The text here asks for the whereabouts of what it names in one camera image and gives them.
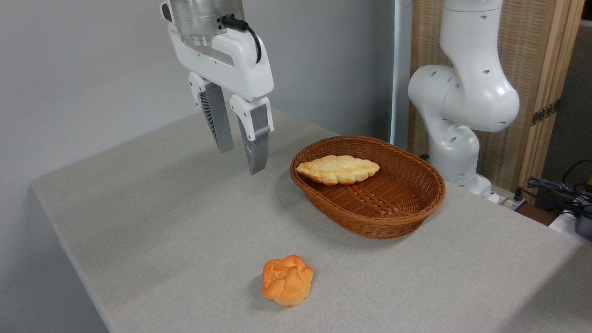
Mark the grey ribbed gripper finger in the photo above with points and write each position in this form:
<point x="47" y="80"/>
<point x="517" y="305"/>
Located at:
<point x="221" y="125"/>
<point x="259" y="138"/>

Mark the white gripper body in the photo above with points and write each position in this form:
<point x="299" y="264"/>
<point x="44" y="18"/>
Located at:
<point x="240" y="69"/>

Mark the round orange bread roll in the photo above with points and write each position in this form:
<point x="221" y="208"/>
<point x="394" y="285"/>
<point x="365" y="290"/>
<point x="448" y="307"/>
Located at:
<point x="286" y="280"/>

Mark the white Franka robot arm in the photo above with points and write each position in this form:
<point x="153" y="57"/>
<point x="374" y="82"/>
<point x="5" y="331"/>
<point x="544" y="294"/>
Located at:
<point x="467" y="92"/>

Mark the long braided bread loaf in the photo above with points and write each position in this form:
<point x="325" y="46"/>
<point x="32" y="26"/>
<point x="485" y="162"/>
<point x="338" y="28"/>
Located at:
<point x="338" y="169"/>

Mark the brown oval wicker basket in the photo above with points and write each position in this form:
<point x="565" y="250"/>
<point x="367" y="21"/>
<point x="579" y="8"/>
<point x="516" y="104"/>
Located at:
<point x="393" y="203"/>

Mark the silver metal wrist flange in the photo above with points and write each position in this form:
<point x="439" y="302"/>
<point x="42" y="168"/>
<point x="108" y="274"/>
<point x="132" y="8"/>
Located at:
<point x="199" y="16"/>

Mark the white vertical pole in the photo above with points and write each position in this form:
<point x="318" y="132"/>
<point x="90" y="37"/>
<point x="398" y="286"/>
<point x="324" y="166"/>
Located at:
<point x="401" y="69"/>

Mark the white power strip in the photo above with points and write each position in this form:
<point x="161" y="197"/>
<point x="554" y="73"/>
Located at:
<point x="508" y="202"/>

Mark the dark metal screen hinge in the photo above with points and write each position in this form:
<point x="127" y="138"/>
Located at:
<point x="545" y="112"/>

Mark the grey and white device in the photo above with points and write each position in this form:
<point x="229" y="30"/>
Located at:
<point x="583" y="226"/>

